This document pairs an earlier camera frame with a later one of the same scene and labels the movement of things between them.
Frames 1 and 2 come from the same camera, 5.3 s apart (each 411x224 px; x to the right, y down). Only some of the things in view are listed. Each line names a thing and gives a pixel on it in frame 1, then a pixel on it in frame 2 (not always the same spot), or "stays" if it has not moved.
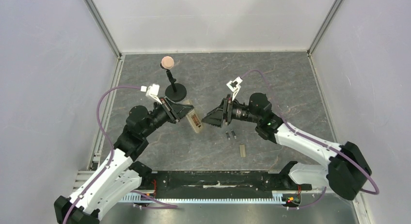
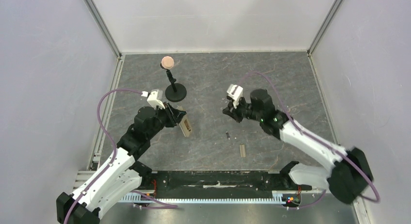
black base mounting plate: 270,181 stays
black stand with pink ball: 174,92 stays
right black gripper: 227,110 -> 237,109
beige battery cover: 242,151 stays
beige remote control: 194,119 -> 185,124
